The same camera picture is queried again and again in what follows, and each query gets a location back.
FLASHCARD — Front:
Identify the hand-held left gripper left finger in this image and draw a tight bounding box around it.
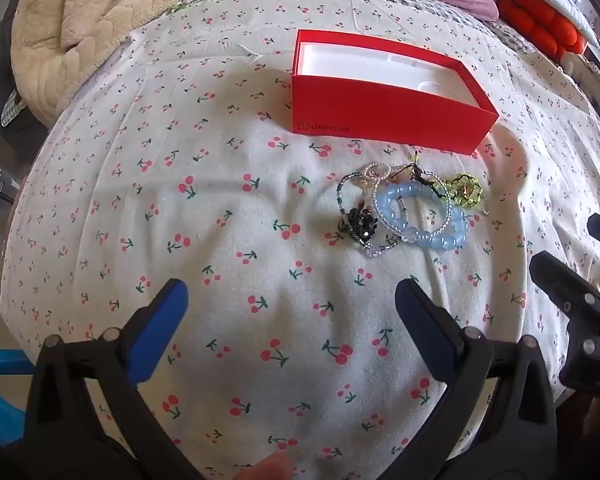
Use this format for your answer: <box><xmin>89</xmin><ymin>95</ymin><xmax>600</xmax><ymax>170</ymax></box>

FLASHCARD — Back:
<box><xmin>24</xmin><ymin>277</ymin><xmax>203</xmax><ymax>480</ymax></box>

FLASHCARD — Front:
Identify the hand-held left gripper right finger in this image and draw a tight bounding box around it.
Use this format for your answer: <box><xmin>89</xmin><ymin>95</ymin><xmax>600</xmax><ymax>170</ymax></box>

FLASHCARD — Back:
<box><xmin>395</xmin><ymin>277</ymin><xmax>558</xmax><ymax>480</ymax></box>

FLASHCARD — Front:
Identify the clear small-bead bracelet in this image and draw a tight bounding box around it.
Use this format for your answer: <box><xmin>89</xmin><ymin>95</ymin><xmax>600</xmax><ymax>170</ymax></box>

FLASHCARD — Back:
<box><xmin>372</xmin><ymin>179</ymin><xmax>468</xmax><ymax>244</ymax></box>

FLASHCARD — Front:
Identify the blue large-bead bracelet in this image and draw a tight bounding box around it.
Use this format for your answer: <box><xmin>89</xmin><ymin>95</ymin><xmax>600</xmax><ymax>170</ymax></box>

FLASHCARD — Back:
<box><xmin>377</xmin><ymin>182</ymin><xmax>470</xmax><ymax>252</ymax></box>

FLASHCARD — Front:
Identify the black beaded flower ornament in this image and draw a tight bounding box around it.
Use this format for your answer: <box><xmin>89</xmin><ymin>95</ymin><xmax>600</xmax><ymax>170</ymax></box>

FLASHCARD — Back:
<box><xmin>339</xmin><ymin>204</ymin><xmax>379</xmax><ymax>249</ymax></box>

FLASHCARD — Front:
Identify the green bead bracelet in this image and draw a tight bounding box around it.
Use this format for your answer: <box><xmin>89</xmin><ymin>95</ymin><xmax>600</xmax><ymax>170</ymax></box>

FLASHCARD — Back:
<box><xmin>441</xmin><ymin>173</ymin><xmax>489</xmax><ymax>215</ymax></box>

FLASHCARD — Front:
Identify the black braided cord bracelet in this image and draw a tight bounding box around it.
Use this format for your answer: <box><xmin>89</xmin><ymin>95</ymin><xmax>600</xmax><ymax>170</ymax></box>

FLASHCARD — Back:
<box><xmin>399</xmin><ymin>152</ymin><xmax>447</xmax><ymax>197</ymax></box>

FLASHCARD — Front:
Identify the dark seed-bead bracelet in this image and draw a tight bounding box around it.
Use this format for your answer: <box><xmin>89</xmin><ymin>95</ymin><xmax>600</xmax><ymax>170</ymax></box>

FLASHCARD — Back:
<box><xmin>336</xmin><ymin>172</ymin><xmax>402</xmax><ymax>259</ymax></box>

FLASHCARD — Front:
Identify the red cardboard box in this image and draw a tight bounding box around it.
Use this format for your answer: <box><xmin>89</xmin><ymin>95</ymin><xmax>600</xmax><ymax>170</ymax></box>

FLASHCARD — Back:
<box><xmin>291</xmin><ymin>29</ymin><xmax>500</xmax><ymax>153</ymax></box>

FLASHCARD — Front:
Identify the person's left hand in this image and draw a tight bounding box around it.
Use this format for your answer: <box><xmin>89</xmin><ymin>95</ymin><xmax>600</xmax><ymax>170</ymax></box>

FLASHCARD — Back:
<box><xmin>229</xmin><ymin>450</ymin><xmax>297</xmax><ymax>480</ymax></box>

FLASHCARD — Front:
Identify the cherry-print bed sheet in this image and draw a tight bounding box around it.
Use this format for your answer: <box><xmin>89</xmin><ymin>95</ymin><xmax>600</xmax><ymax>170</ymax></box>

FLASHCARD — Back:
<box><xmin>0</xmin><ymin>0</ymin><xmax>600</xmax><ymax>480</ymax></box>

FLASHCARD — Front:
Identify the floral cushion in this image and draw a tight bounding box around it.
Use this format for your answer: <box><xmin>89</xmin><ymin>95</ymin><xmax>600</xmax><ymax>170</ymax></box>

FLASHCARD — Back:
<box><xmin>561</xmin><ymin>51</ymin><xmax>600</xmax><ymax>128</ymax></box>

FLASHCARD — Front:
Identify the blue plastic stool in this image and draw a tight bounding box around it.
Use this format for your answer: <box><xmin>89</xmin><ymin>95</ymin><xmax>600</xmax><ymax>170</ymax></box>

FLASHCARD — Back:
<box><xmin>0</xmin><ymin>347</ymin><xmax>37</xmax><ymax>447</ymax></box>

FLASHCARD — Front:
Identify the orange plush cushion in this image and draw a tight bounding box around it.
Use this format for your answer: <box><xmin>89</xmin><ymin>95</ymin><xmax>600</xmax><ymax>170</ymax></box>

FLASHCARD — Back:
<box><xmin>496</xmin><ymin>0</ymin><xmax>587</xmax><ymax>59</ymax></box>

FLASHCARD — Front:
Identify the beige fleece blanket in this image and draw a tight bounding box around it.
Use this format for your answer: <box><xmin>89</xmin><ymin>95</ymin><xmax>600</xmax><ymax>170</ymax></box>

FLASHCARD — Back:
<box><xmin>11</xmin><ymin>0</ymin><xmax>257</xmax><ymax>127</ymax></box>

